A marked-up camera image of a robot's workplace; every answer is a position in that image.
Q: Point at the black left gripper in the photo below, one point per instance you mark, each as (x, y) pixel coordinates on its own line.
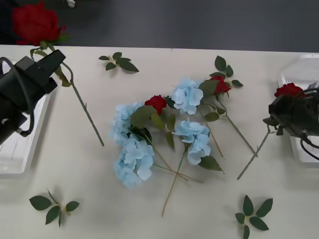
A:
(32, 84)

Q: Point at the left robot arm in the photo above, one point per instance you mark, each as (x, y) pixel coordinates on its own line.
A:
(7, 124)

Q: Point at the shallow white box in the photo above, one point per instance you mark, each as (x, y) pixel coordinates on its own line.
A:
(15, 154)
(299, 72)

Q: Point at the loose green leaf twig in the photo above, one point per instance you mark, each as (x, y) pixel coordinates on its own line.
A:
(40, 202)
(220, 63)
(259, 222)
(127, 64)

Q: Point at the small white round object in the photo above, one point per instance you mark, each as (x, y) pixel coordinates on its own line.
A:
(71, 3)

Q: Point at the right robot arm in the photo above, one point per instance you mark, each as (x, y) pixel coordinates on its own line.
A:
(316, 119)

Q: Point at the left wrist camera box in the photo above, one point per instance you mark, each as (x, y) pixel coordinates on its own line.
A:
(25, 64)

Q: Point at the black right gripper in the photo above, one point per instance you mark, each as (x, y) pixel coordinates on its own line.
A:
(302, 119)

